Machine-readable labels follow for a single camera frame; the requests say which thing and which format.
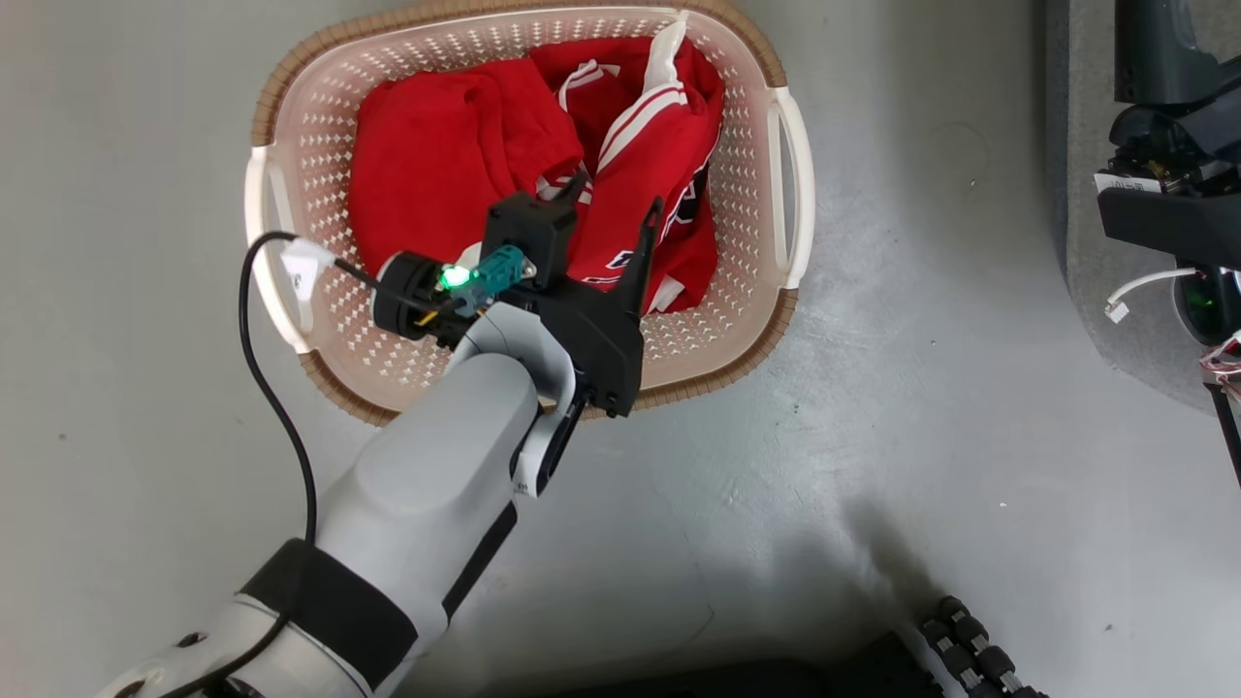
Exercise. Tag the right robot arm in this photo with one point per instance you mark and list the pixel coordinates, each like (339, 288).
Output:
(1163, 48)

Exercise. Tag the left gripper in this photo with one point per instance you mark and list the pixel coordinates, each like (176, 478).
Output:
(601, 349)

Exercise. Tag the red jersey with white stripes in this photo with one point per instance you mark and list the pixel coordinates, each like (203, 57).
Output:
(650, 155)

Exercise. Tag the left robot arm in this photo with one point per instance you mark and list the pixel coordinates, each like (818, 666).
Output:
(436, 465)

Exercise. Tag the black roller wheel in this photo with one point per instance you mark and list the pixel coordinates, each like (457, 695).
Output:
(974, 645)

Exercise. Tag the plain red garment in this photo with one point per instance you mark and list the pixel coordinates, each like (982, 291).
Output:
(427, 165)

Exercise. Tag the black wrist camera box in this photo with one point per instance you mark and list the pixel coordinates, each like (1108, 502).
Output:
(528, 233)

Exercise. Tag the cream perforated laundry basket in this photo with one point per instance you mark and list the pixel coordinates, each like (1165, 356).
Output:
(737, 349)

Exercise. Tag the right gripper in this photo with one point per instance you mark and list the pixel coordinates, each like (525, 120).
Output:
(1173, 223)

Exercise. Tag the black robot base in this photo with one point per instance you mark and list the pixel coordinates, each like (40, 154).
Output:
(824, 679)

